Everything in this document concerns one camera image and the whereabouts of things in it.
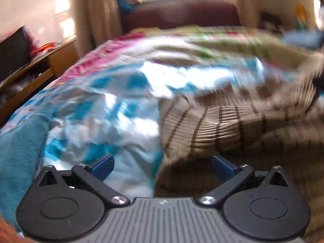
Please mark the bright blue cloth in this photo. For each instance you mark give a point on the bright blue cloth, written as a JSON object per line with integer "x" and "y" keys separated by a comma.
{"x": 124, "y": 5}

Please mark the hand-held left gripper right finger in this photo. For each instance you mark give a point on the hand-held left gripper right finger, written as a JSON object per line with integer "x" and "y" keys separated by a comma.
{"x": 224, "y": 168}

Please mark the orange item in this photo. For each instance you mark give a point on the orange item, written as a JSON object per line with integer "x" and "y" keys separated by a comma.
{"x": 46, "y": 47}

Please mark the blue rolled cloth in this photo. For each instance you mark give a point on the blue rolled cloth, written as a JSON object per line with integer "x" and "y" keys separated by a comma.
{"x": 301, "y": 38}

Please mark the pink cloth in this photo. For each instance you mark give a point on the pink cloth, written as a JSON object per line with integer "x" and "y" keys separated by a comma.
{"x": 33, "y": 41}

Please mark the floral bedsheet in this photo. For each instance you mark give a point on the floral bedsheet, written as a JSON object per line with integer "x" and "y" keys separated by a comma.
{"x": 162, "y": 45}

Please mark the teal towel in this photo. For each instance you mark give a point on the teal towel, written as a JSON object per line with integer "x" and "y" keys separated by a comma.
{"x": 20, "y": 157}

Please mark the black television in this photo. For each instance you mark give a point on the black television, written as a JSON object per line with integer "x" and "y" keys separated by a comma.
{"x": 12, "y": 53}

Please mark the blue checkered plastic sheet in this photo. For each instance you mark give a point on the blue checkered plastic sheet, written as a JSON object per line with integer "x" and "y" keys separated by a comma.
{"x": 106, "y": 111}

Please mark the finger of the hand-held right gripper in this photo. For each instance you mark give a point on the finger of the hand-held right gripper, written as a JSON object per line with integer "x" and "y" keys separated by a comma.
{"x": 320, "y": 87}

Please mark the maroon headboard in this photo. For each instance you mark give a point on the maroon headboard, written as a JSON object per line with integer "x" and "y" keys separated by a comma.
{"x": 182, "y": 15}

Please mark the beige curtain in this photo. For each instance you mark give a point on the beige curtain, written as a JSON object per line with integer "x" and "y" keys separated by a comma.
{"x": 246, "y": 2}
{"x": 98, "y": 12}

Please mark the wooden desk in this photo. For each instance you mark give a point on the wooden desk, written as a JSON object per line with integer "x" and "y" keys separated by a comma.
{"x": 58, "y": 60}

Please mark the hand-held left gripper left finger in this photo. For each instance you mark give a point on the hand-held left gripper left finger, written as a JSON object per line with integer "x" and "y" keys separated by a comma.
{"x": 102, "y": 168}

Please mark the beige striped knit garment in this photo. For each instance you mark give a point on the beige striped knit garment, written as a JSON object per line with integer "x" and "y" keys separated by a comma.
{"x": 227, "y": 129}

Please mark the dark nightstand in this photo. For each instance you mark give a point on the dark nightstand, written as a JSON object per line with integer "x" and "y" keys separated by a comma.
{"x": 270, "y": 21}

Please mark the orange fuzzy cloth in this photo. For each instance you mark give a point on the orange fuzzy cloth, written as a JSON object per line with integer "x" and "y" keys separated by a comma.
{"x": 8, "y": 232}

